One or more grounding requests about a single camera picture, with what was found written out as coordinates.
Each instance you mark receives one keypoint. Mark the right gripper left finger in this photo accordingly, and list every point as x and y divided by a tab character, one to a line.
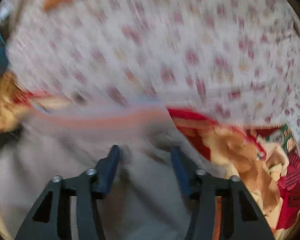
50	215

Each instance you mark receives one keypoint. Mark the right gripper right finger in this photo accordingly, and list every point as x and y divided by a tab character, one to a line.
224	207

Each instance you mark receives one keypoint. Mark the beige zip jacket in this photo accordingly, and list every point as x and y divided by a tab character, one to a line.
144	202

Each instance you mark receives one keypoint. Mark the orange red yellow blanket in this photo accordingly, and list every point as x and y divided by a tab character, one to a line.
264	158

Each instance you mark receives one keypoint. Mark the floral quilt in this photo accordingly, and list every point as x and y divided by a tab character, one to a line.
237	60

